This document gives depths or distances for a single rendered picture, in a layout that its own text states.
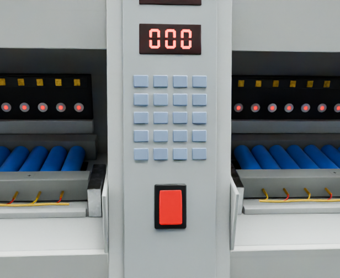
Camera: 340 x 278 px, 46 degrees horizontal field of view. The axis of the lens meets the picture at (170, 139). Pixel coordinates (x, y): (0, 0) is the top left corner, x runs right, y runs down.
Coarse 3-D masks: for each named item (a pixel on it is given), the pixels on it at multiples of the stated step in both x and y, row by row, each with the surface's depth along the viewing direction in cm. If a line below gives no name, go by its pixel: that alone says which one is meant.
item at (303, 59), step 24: (0, 48) 48; (0, 72) 48; (24, 72) 49; (48, 72) 49; (72, 72) 49; (96, 72) 49; (240, 72) 50; (264, 72) 51; (288, 72) 51; (312, 72) 51; (336, 72) 51; (96, 96) 49; (96, 120) 49
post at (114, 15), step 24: (120, 0) 29; (120, 24) 29; (120, 48) 30; (120, 72) 30; (120, 96) 30; (120, 120) 30; (216, 120) 30; (120, 144) 30; (216, 144) 30; (120, 168) 30; (216, 168) 30; (120, 192) 30; (216, 192) 31; (120, 216) 30; (216, 216) 31; (120, 240) 30; (216, 240) 31; (120, 264) 30; (216, 264) 31
